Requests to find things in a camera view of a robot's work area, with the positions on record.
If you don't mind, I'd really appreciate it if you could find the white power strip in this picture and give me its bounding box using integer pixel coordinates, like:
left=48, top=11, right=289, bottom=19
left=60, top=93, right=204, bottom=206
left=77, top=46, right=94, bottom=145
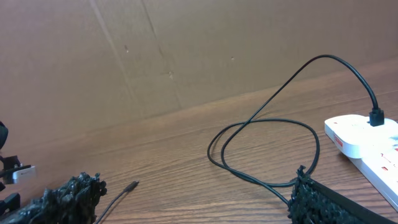
left=348, top=149, right=397, bottom=209

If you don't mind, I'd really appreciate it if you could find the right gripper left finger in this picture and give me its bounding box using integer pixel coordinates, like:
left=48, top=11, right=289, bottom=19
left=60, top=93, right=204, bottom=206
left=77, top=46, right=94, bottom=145
left=1, top=172, right=107, bottom=224

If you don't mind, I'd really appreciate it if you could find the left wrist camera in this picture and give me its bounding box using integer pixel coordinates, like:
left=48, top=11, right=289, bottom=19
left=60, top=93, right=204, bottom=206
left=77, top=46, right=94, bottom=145
left=12, top=166, right=37, bottom=184

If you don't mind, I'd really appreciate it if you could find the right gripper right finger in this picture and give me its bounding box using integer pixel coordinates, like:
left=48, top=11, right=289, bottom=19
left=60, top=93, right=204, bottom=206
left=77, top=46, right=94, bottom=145
left=288, top=166, right=396, bottom=224

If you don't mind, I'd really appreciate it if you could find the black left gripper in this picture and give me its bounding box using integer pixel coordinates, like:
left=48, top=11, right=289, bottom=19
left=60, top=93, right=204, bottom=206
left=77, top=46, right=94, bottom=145
left=0, top=121, right=22, bottom=215

